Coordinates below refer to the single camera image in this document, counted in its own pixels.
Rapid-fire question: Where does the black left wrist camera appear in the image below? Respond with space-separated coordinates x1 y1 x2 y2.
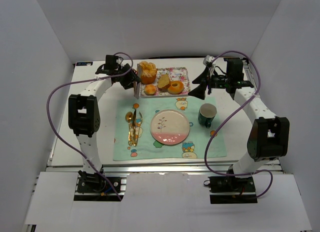
103 54 124 70

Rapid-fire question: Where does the floral rectangular tray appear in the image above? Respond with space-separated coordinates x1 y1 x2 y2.
139 67 191 98

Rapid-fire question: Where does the small round bread roll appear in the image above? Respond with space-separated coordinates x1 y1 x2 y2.
144 84 157 96

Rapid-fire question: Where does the sliced bread loaf piece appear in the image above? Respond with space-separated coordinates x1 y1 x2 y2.
157 73 171 91

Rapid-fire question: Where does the aluminium frame rail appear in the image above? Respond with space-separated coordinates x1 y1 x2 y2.
32 156 286 200

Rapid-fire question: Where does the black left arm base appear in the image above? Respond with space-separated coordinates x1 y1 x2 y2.
73 170 127 202

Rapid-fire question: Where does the gold spoon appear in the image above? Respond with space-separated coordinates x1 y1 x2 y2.
125 111 133 146

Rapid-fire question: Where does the dark green mug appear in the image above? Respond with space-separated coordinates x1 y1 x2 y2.
198 103 217 129

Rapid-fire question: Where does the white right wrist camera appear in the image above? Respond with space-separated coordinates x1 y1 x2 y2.
203 55 217 77

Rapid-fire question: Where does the pink and cream plate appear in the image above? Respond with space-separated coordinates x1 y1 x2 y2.
150 109 190 146

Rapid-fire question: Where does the golden bagel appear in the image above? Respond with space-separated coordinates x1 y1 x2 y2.
167 80 184 95

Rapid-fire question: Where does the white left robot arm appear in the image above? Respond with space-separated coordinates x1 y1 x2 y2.
68 63 141 175

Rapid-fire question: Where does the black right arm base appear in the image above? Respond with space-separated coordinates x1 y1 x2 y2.
203 175 258 205

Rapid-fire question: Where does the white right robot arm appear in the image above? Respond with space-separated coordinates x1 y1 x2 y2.
188 55 290 178

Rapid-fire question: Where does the sugar-topped orange bun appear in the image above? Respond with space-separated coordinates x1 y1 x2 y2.
138 61 158 85

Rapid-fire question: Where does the gold knife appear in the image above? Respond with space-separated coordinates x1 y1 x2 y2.
131 109 137 146

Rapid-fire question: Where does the mint cartoon placemat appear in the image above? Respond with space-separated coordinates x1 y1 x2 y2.
113 97 221 161

